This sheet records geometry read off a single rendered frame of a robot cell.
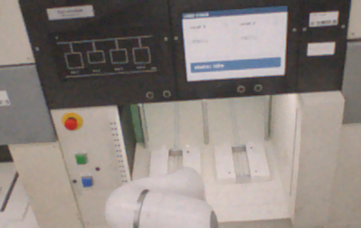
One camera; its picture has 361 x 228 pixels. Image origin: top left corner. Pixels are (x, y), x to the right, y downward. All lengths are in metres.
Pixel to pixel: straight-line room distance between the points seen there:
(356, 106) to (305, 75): 0.20
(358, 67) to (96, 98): 0.77
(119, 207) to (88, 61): 0.57
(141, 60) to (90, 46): 0.15
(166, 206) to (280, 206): 0.97
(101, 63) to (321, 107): 0.65
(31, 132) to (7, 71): 0.22
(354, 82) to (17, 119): 1.02
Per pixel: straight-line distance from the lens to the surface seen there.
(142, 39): 1.32
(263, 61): 1.37
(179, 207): 0.90
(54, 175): 1.66
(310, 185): 1.62
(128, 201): 0.93
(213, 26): 1.30
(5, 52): 1.43
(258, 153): 1.99
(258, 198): 1.84
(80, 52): 1.36
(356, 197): 1.78
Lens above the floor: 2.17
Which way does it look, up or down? 34 degrees down
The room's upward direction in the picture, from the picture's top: 6 degrees counter-clockwise
